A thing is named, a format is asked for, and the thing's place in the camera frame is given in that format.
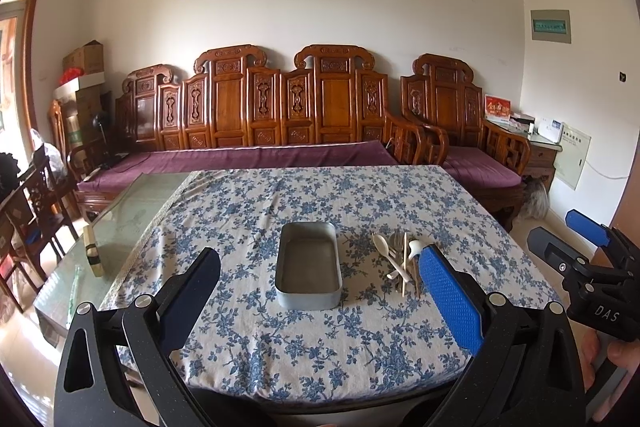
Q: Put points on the carved wooden armchair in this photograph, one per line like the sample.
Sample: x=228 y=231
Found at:
x=440 y=96

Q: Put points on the white ceramic soup spoon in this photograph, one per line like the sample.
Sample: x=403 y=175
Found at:
x=415 y=247

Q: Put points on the purple armchair cushion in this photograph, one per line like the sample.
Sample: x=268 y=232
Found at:
x=473 y=168

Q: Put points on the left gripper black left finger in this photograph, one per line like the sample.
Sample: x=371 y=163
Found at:
x=91 y=389

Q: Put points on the purple sofa cushion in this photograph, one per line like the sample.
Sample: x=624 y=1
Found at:
x=117 y=178

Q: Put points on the person's right hand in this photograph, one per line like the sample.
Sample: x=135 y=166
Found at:
x=624 y=355

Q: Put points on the cream plastic fork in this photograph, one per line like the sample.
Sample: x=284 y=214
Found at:
x=407 y=279

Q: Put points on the white wall panel cover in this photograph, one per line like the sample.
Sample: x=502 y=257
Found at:
x=571 y=159

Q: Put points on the carved wooden sofa bench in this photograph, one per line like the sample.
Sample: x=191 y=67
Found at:
x=334 y=95

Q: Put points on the beige box with black band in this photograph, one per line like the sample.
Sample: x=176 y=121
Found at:
x=92 y=251

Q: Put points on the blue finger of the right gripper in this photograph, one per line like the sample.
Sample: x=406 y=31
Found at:
x=595 y=234

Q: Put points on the stacked cardboard boxes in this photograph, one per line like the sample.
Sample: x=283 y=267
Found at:
x=79 y=111

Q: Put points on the rectangular metal tray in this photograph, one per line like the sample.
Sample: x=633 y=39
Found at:
x=308 y=271

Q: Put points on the stainless steel fork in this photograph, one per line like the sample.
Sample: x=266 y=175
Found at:
x=397 y=243

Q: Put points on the wall electrical panel box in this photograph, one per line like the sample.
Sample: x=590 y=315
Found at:
x=551 y=26

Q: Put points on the dark wooden dining chair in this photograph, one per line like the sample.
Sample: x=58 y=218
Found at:
x=31 y=216

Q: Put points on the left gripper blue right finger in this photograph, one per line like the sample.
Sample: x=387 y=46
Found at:
x=524 y=368

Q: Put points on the wooden side table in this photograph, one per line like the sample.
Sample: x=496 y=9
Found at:
x=530 y=156

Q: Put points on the brown wooden chopstick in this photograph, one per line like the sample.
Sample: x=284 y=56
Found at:
x=417 y=282

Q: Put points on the blue floral tablecloth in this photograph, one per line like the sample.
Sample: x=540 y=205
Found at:
x=306 y=311

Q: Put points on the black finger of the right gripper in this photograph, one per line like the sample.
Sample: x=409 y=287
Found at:
x=560 y=256

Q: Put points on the red gift box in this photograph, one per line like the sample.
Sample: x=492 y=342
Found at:
x=497 y=108

